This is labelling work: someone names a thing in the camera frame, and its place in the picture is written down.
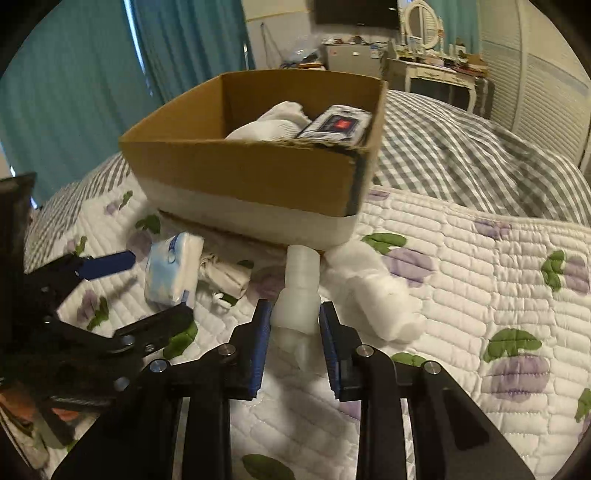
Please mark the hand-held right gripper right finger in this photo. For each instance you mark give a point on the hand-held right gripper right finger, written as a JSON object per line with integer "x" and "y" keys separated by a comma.
{"x": 329, "y": 350}

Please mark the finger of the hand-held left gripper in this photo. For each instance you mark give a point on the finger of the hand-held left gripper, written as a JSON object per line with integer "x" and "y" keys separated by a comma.
{"x": 157, "y": 325}
{"x": 108, "y": 267}

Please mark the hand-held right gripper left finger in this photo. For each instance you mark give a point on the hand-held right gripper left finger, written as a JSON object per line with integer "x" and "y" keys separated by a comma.
{"x": 261, "y": 344}

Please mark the white translucent plastic bottle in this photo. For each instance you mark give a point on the white translucent plastic bottle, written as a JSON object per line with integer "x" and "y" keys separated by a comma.
{"x": 299, "y": 295}

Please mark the brown cardboard box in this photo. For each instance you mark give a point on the brown cardboard box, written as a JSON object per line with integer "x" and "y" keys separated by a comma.
{"x": 258, "y": 152}

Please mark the blue white tissue packet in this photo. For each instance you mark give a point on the blue white tissue packet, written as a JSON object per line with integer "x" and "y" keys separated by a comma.
{"x": 171, "y": 270}

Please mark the white fluffy towel roll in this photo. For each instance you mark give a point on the white fluffy towel roll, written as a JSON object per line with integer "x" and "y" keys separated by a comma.
{"x": 376, "y": 295}

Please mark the white floral quilt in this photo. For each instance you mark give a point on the white floral quilt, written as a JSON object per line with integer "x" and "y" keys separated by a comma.
{"x": 461, "y": 286}

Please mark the teal curtain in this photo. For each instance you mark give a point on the teal curtain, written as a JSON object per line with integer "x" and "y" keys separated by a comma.
{"x": 92, "y": 83}

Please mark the white cloth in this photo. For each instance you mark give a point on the white cloth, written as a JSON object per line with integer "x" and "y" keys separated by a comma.
{"x": 272, "y": 122}

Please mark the wet wipes packet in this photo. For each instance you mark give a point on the wet wipes packet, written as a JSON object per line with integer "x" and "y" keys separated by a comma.
{"x": 334, "y": 123}

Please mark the grey checkered blanket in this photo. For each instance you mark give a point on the grey checkered blanket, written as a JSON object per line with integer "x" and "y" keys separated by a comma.
{"x": 461, "y": 152}

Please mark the white mini fridge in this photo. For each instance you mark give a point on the white mini fridge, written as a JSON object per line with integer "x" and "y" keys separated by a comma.
{"x": 353, "y": 57}

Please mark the white dressing table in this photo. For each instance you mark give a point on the white dressing table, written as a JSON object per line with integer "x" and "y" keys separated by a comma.
{"x": 434, "y": 74}

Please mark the white oval mirror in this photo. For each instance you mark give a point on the white oval mirror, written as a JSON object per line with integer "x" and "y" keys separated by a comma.
{"x": 421, "y": 23}

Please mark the white louvered wardrobe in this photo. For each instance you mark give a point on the white louvered wardrobe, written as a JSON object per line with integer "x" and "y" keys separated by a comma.
{"x": 540, "y": 74}

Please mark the black wall television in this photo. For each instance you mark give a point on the black wall television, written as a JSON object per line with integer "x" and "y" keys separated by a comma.
{"x": 355, "y": 11}

